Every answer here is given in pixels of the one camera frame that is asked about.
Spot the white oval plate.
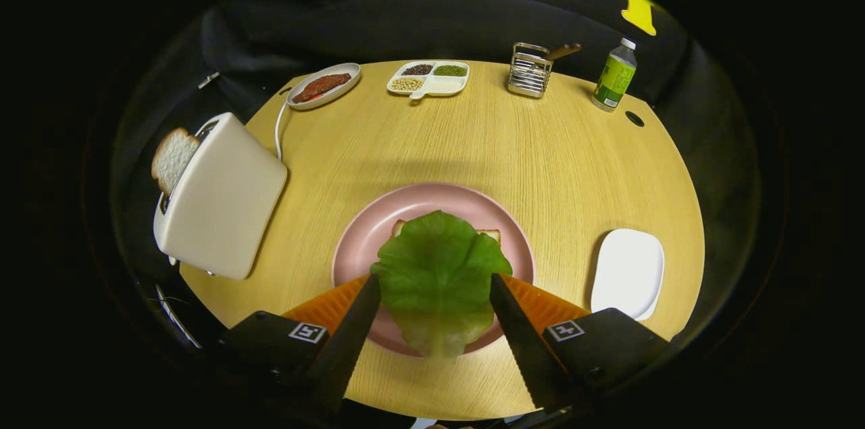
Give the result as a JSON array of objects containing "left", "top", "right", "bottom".
[{"left": 287, "top": 63, "right": 362, "bottom": 110}]

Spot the bread slice with crust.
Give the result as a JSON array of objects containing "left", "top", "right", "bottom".
[{"left": 392, "top": 218, "right": 502, "bottom": 244}]

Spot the red-brown meat slice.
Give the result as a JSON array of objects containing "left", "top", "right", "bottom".
[{"left": 292, "top": 73, "right": 352, "bottom": 104}]

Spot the toasted bread slice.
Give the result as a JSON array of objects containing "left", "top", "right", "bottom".
[{"left": 151, "top": 128, "right": 201, "bottom": 197}]

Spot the white divided dish with beans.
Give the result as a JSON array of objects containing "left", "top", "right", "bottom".
[{"left": 387, "top": 61, "right": 470, "bottom": 100}]

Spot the metal wire holder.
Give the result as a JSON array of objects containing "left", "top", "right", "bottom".
[{"left": 508, "top": 42, "right": 553, "bottom": 99}]

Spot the pink round plate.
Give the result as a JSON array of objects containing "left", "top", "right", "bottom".
[{"left": 331, "top": 182, "right": 536, "bottom": 357}]

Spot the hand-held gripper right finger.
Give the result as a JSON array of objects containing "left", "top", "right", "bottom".
[{"left": 488, "top": 274, "right": 670, "bottom": 413}]

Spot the white toaster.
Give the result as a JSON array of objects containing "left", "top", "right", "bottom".
[{"left": 153, "top": 111, "right": 289, "bottom": 280}]

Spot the green lettuce leaf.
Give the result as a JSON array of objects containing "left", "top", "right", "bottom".
[{"left": 370, "top": 210, "right": 513, "bottom": 361}]

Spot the white toaster cable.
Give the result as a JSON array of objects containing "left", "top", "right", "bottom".
[{"left": 274, "top": 99, "right": 293, "bottom": 161}]

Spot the white rounded rectangular plate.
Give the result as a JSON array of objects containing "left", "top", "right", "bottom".
[{"left": 591, "top": 228, "right": 666, "bottom": 321}]

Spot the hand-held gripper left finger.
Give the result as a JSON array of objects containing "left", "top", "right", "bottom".
[{"left": 220, "top": 274, "right": 382, "bottom": 416}]

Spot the green label bottle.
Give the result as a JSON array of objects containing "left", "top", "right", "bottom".
[{"left": 593, "top": 38, "right": 638, "bottom": 111}]

